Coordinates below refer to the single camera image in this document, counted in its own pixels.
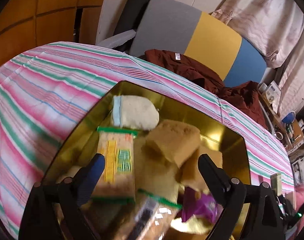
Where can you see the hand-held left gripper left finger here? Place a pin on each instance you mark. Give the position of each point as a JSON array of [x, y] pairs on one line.
[[90, 177]]

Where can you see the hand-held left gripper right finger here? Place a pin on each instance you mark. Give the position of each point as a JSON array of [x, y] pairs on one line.
[[211, 177]]

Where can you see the purple snack packet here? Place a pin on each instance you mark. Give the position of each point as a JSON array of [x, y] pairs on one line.
[[199, 207]]

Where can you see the green-edged rice cracker packet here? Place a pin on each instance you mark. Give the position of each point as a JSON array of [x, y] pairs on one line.
[[149, 217], [119, 160]]

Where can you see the small cardboard box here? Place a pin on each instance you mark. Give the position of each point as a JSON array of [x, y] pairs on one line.
[[276, 182]]

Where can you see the gold rectangular tin box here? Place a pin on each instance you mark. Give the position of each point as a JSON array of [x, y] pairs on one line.
[[211, 135]]

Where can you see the white bun packet blue edge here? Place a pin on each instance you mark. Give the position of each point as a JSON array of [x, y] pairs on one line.
[[137, 112]]

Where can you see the pink cloth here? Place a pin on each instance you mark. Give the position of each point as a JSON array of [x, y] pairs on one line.
[[302, 192]]

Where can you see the wooden side desk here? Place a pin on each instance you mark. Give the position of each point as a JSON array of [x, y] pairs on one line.
[[281, 127]]

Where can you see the blue round desk lamp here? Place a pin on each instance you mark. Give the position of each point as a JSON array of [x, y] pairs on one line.
[[288, 118]]

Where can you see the pink green striped tablecloth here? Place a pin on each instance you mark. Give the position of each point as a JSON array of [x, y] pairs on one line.
[[54, 85]]

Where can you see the white and blue carton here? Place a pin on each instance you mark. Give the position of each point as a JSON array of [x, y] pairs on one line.
[[270, 92]]

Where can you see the dark red garment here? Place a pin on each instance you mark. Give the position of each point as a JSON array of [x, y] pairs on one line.
[[191, 72]]

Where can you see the pale printed curtain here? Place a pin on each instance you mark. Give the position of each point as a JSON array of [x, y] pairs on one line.
[[296, 75]]

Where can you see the pale printed hanging quilt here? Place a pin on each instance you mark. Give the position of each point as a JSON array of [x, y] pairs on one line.
[[261, 15]]

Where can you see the black rolled mat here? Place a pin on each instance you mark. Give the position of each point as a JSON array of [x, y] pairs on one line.
[[132, 10]]

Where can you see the wooden wardrobe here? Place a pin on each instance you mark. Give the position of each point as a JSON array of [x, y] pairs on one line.
[[42, 10]]

